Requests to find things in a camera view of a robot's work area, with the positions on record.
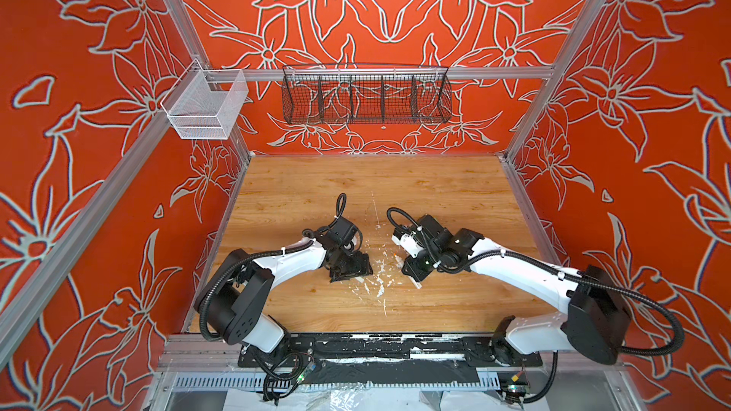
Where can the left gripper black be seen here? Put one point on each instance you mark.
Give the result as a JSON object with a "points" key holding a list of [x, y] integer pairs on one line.
{"points": [[361, 263]]}

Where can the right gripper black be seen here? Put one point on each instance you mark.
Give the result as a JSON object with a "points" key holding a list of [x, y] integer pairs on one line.
{"points": [[409, 267]]}

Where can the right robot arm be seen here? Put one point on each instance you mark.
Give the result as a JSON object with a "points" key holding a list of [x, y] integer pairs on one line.
{"points": [[588, 318]]}

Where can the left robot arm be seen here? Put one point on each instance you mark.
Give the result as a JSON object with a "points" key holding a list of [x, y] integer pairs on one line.
{"points": [[231, 305]]}

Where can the clear plastic bin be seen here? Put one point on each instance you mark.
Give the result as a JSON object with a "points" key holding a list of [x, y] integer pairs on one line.
{"points": [[205, 104]]}

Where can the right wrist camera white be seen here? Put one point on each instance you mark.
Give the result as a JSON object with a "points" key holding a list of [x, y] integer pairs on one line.
{"points": [[408, 244]]}

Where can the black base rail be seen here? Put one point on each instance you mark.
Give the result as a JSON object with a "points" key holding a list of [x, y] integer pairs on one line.
{"points": [[474, 349]]}

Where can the black wire basket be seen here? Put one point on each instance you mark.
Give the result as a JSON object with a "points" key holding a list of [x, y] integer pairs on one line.
{"points": [[341, 94]]}

